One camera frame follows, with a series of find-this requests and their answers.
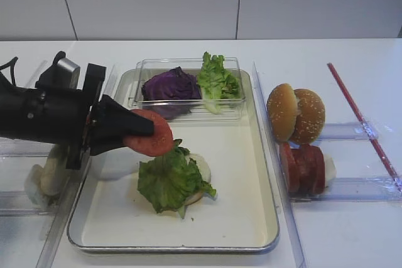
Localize purple cabbage chunk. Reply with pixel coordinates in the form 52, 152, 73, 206
141, 67, 202, 120

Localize tomato slice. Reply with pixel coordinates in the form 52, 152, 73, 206
122, 109, 173, 157

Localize clear holder upper right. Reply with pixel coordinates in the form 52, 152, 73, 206
318, 122, 378, 141

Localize sesame bun left half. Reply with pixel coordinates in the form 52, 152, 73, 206
266, 83, 298, 142

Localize clear rail of tray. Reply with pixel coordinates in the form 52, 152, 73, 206
251, 63, 307, 267
35, 63, 122, 268

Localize clear rail right of tray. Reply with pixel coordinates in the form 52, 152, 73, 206
251, 63, 307, 267

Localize clear rail left of tray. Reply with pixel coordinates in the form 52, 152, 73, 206
35, 63, 122, 268

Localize red meat patty slices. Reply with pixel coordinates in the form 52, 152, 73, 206
279, 142, 325, 195

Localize bottom bun on tray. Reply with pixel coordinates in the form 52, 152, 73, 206
185, 153, 211, 206

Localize clear holder upper left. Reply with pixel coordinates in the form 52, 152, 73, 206
1, 138, 53, 157

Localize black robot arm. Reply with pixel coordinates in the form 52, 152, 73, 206
1, 53, 155, 169

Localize clear plastic container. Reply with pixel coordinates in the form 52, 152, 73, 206
129, 54, 246, 121

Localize clear holder lower left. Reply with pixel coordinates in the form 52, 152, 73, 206
1, 188, 58, 217

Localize red plastic rod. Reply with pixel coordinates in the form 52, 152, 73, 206
327, 63, 401, 191

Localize green lettuce in container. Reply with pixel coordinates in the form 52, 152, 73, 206
197, 51, 241, 114

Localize clear holder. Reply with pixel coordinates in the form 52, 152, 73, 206
1, 188, 58, 217
290, 176, 401, 202
1, 138, 53, 157
318, 122, 378, 141

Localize sesame bun right half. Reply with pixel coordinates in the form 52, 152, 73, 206
290, 88, 325, 145

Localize bun half left rack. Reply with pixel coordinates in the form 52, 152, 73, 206
40, 144, 68, 196

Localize lettuce leaf on bun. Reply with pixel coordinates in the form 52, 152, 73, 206
137, 139, 217, 218

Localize clear holder lower right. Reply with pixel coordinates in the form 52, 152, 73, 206
290, 176, 401, 202

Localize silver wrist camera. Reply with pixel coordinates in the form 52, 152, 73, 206
35, 51, 82, 90

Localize white onion slice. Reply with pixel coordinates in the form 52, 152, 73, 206
323, 154, 337, 188

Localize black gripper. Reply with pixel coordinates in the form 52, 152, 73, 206
1, 63, 155, 169

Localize sesame bun half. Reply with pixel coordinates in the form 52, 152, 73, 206
290, 88, 325, 145
266, 83, 298, 142

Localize metal baking tray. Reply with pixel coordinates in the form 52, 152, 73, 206
67, 72, 280, 254

